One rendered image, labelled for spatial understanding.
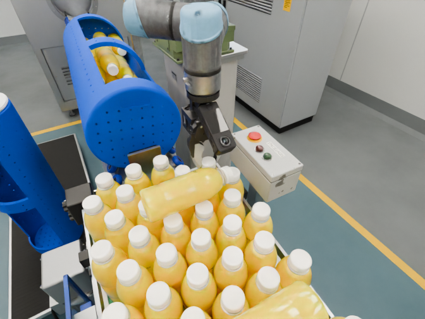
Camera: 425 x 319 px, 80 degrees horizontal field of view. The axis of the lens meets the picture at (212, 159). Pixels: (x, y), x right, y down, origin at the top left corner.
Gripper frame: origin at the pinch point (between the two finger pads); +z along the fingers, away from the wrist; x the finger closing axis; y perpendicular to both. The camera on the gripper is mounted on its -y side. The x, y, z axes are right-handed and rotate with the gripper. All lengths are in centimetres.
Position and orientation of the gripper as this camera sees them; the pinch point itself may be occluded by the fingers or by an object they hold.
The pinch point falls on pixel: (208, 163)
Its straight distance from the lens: 66.0
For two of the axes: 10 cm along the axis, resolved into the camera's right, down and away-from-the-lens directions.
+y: -4.6, -6.0, 6.5
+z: 0.0, 7.3, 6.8
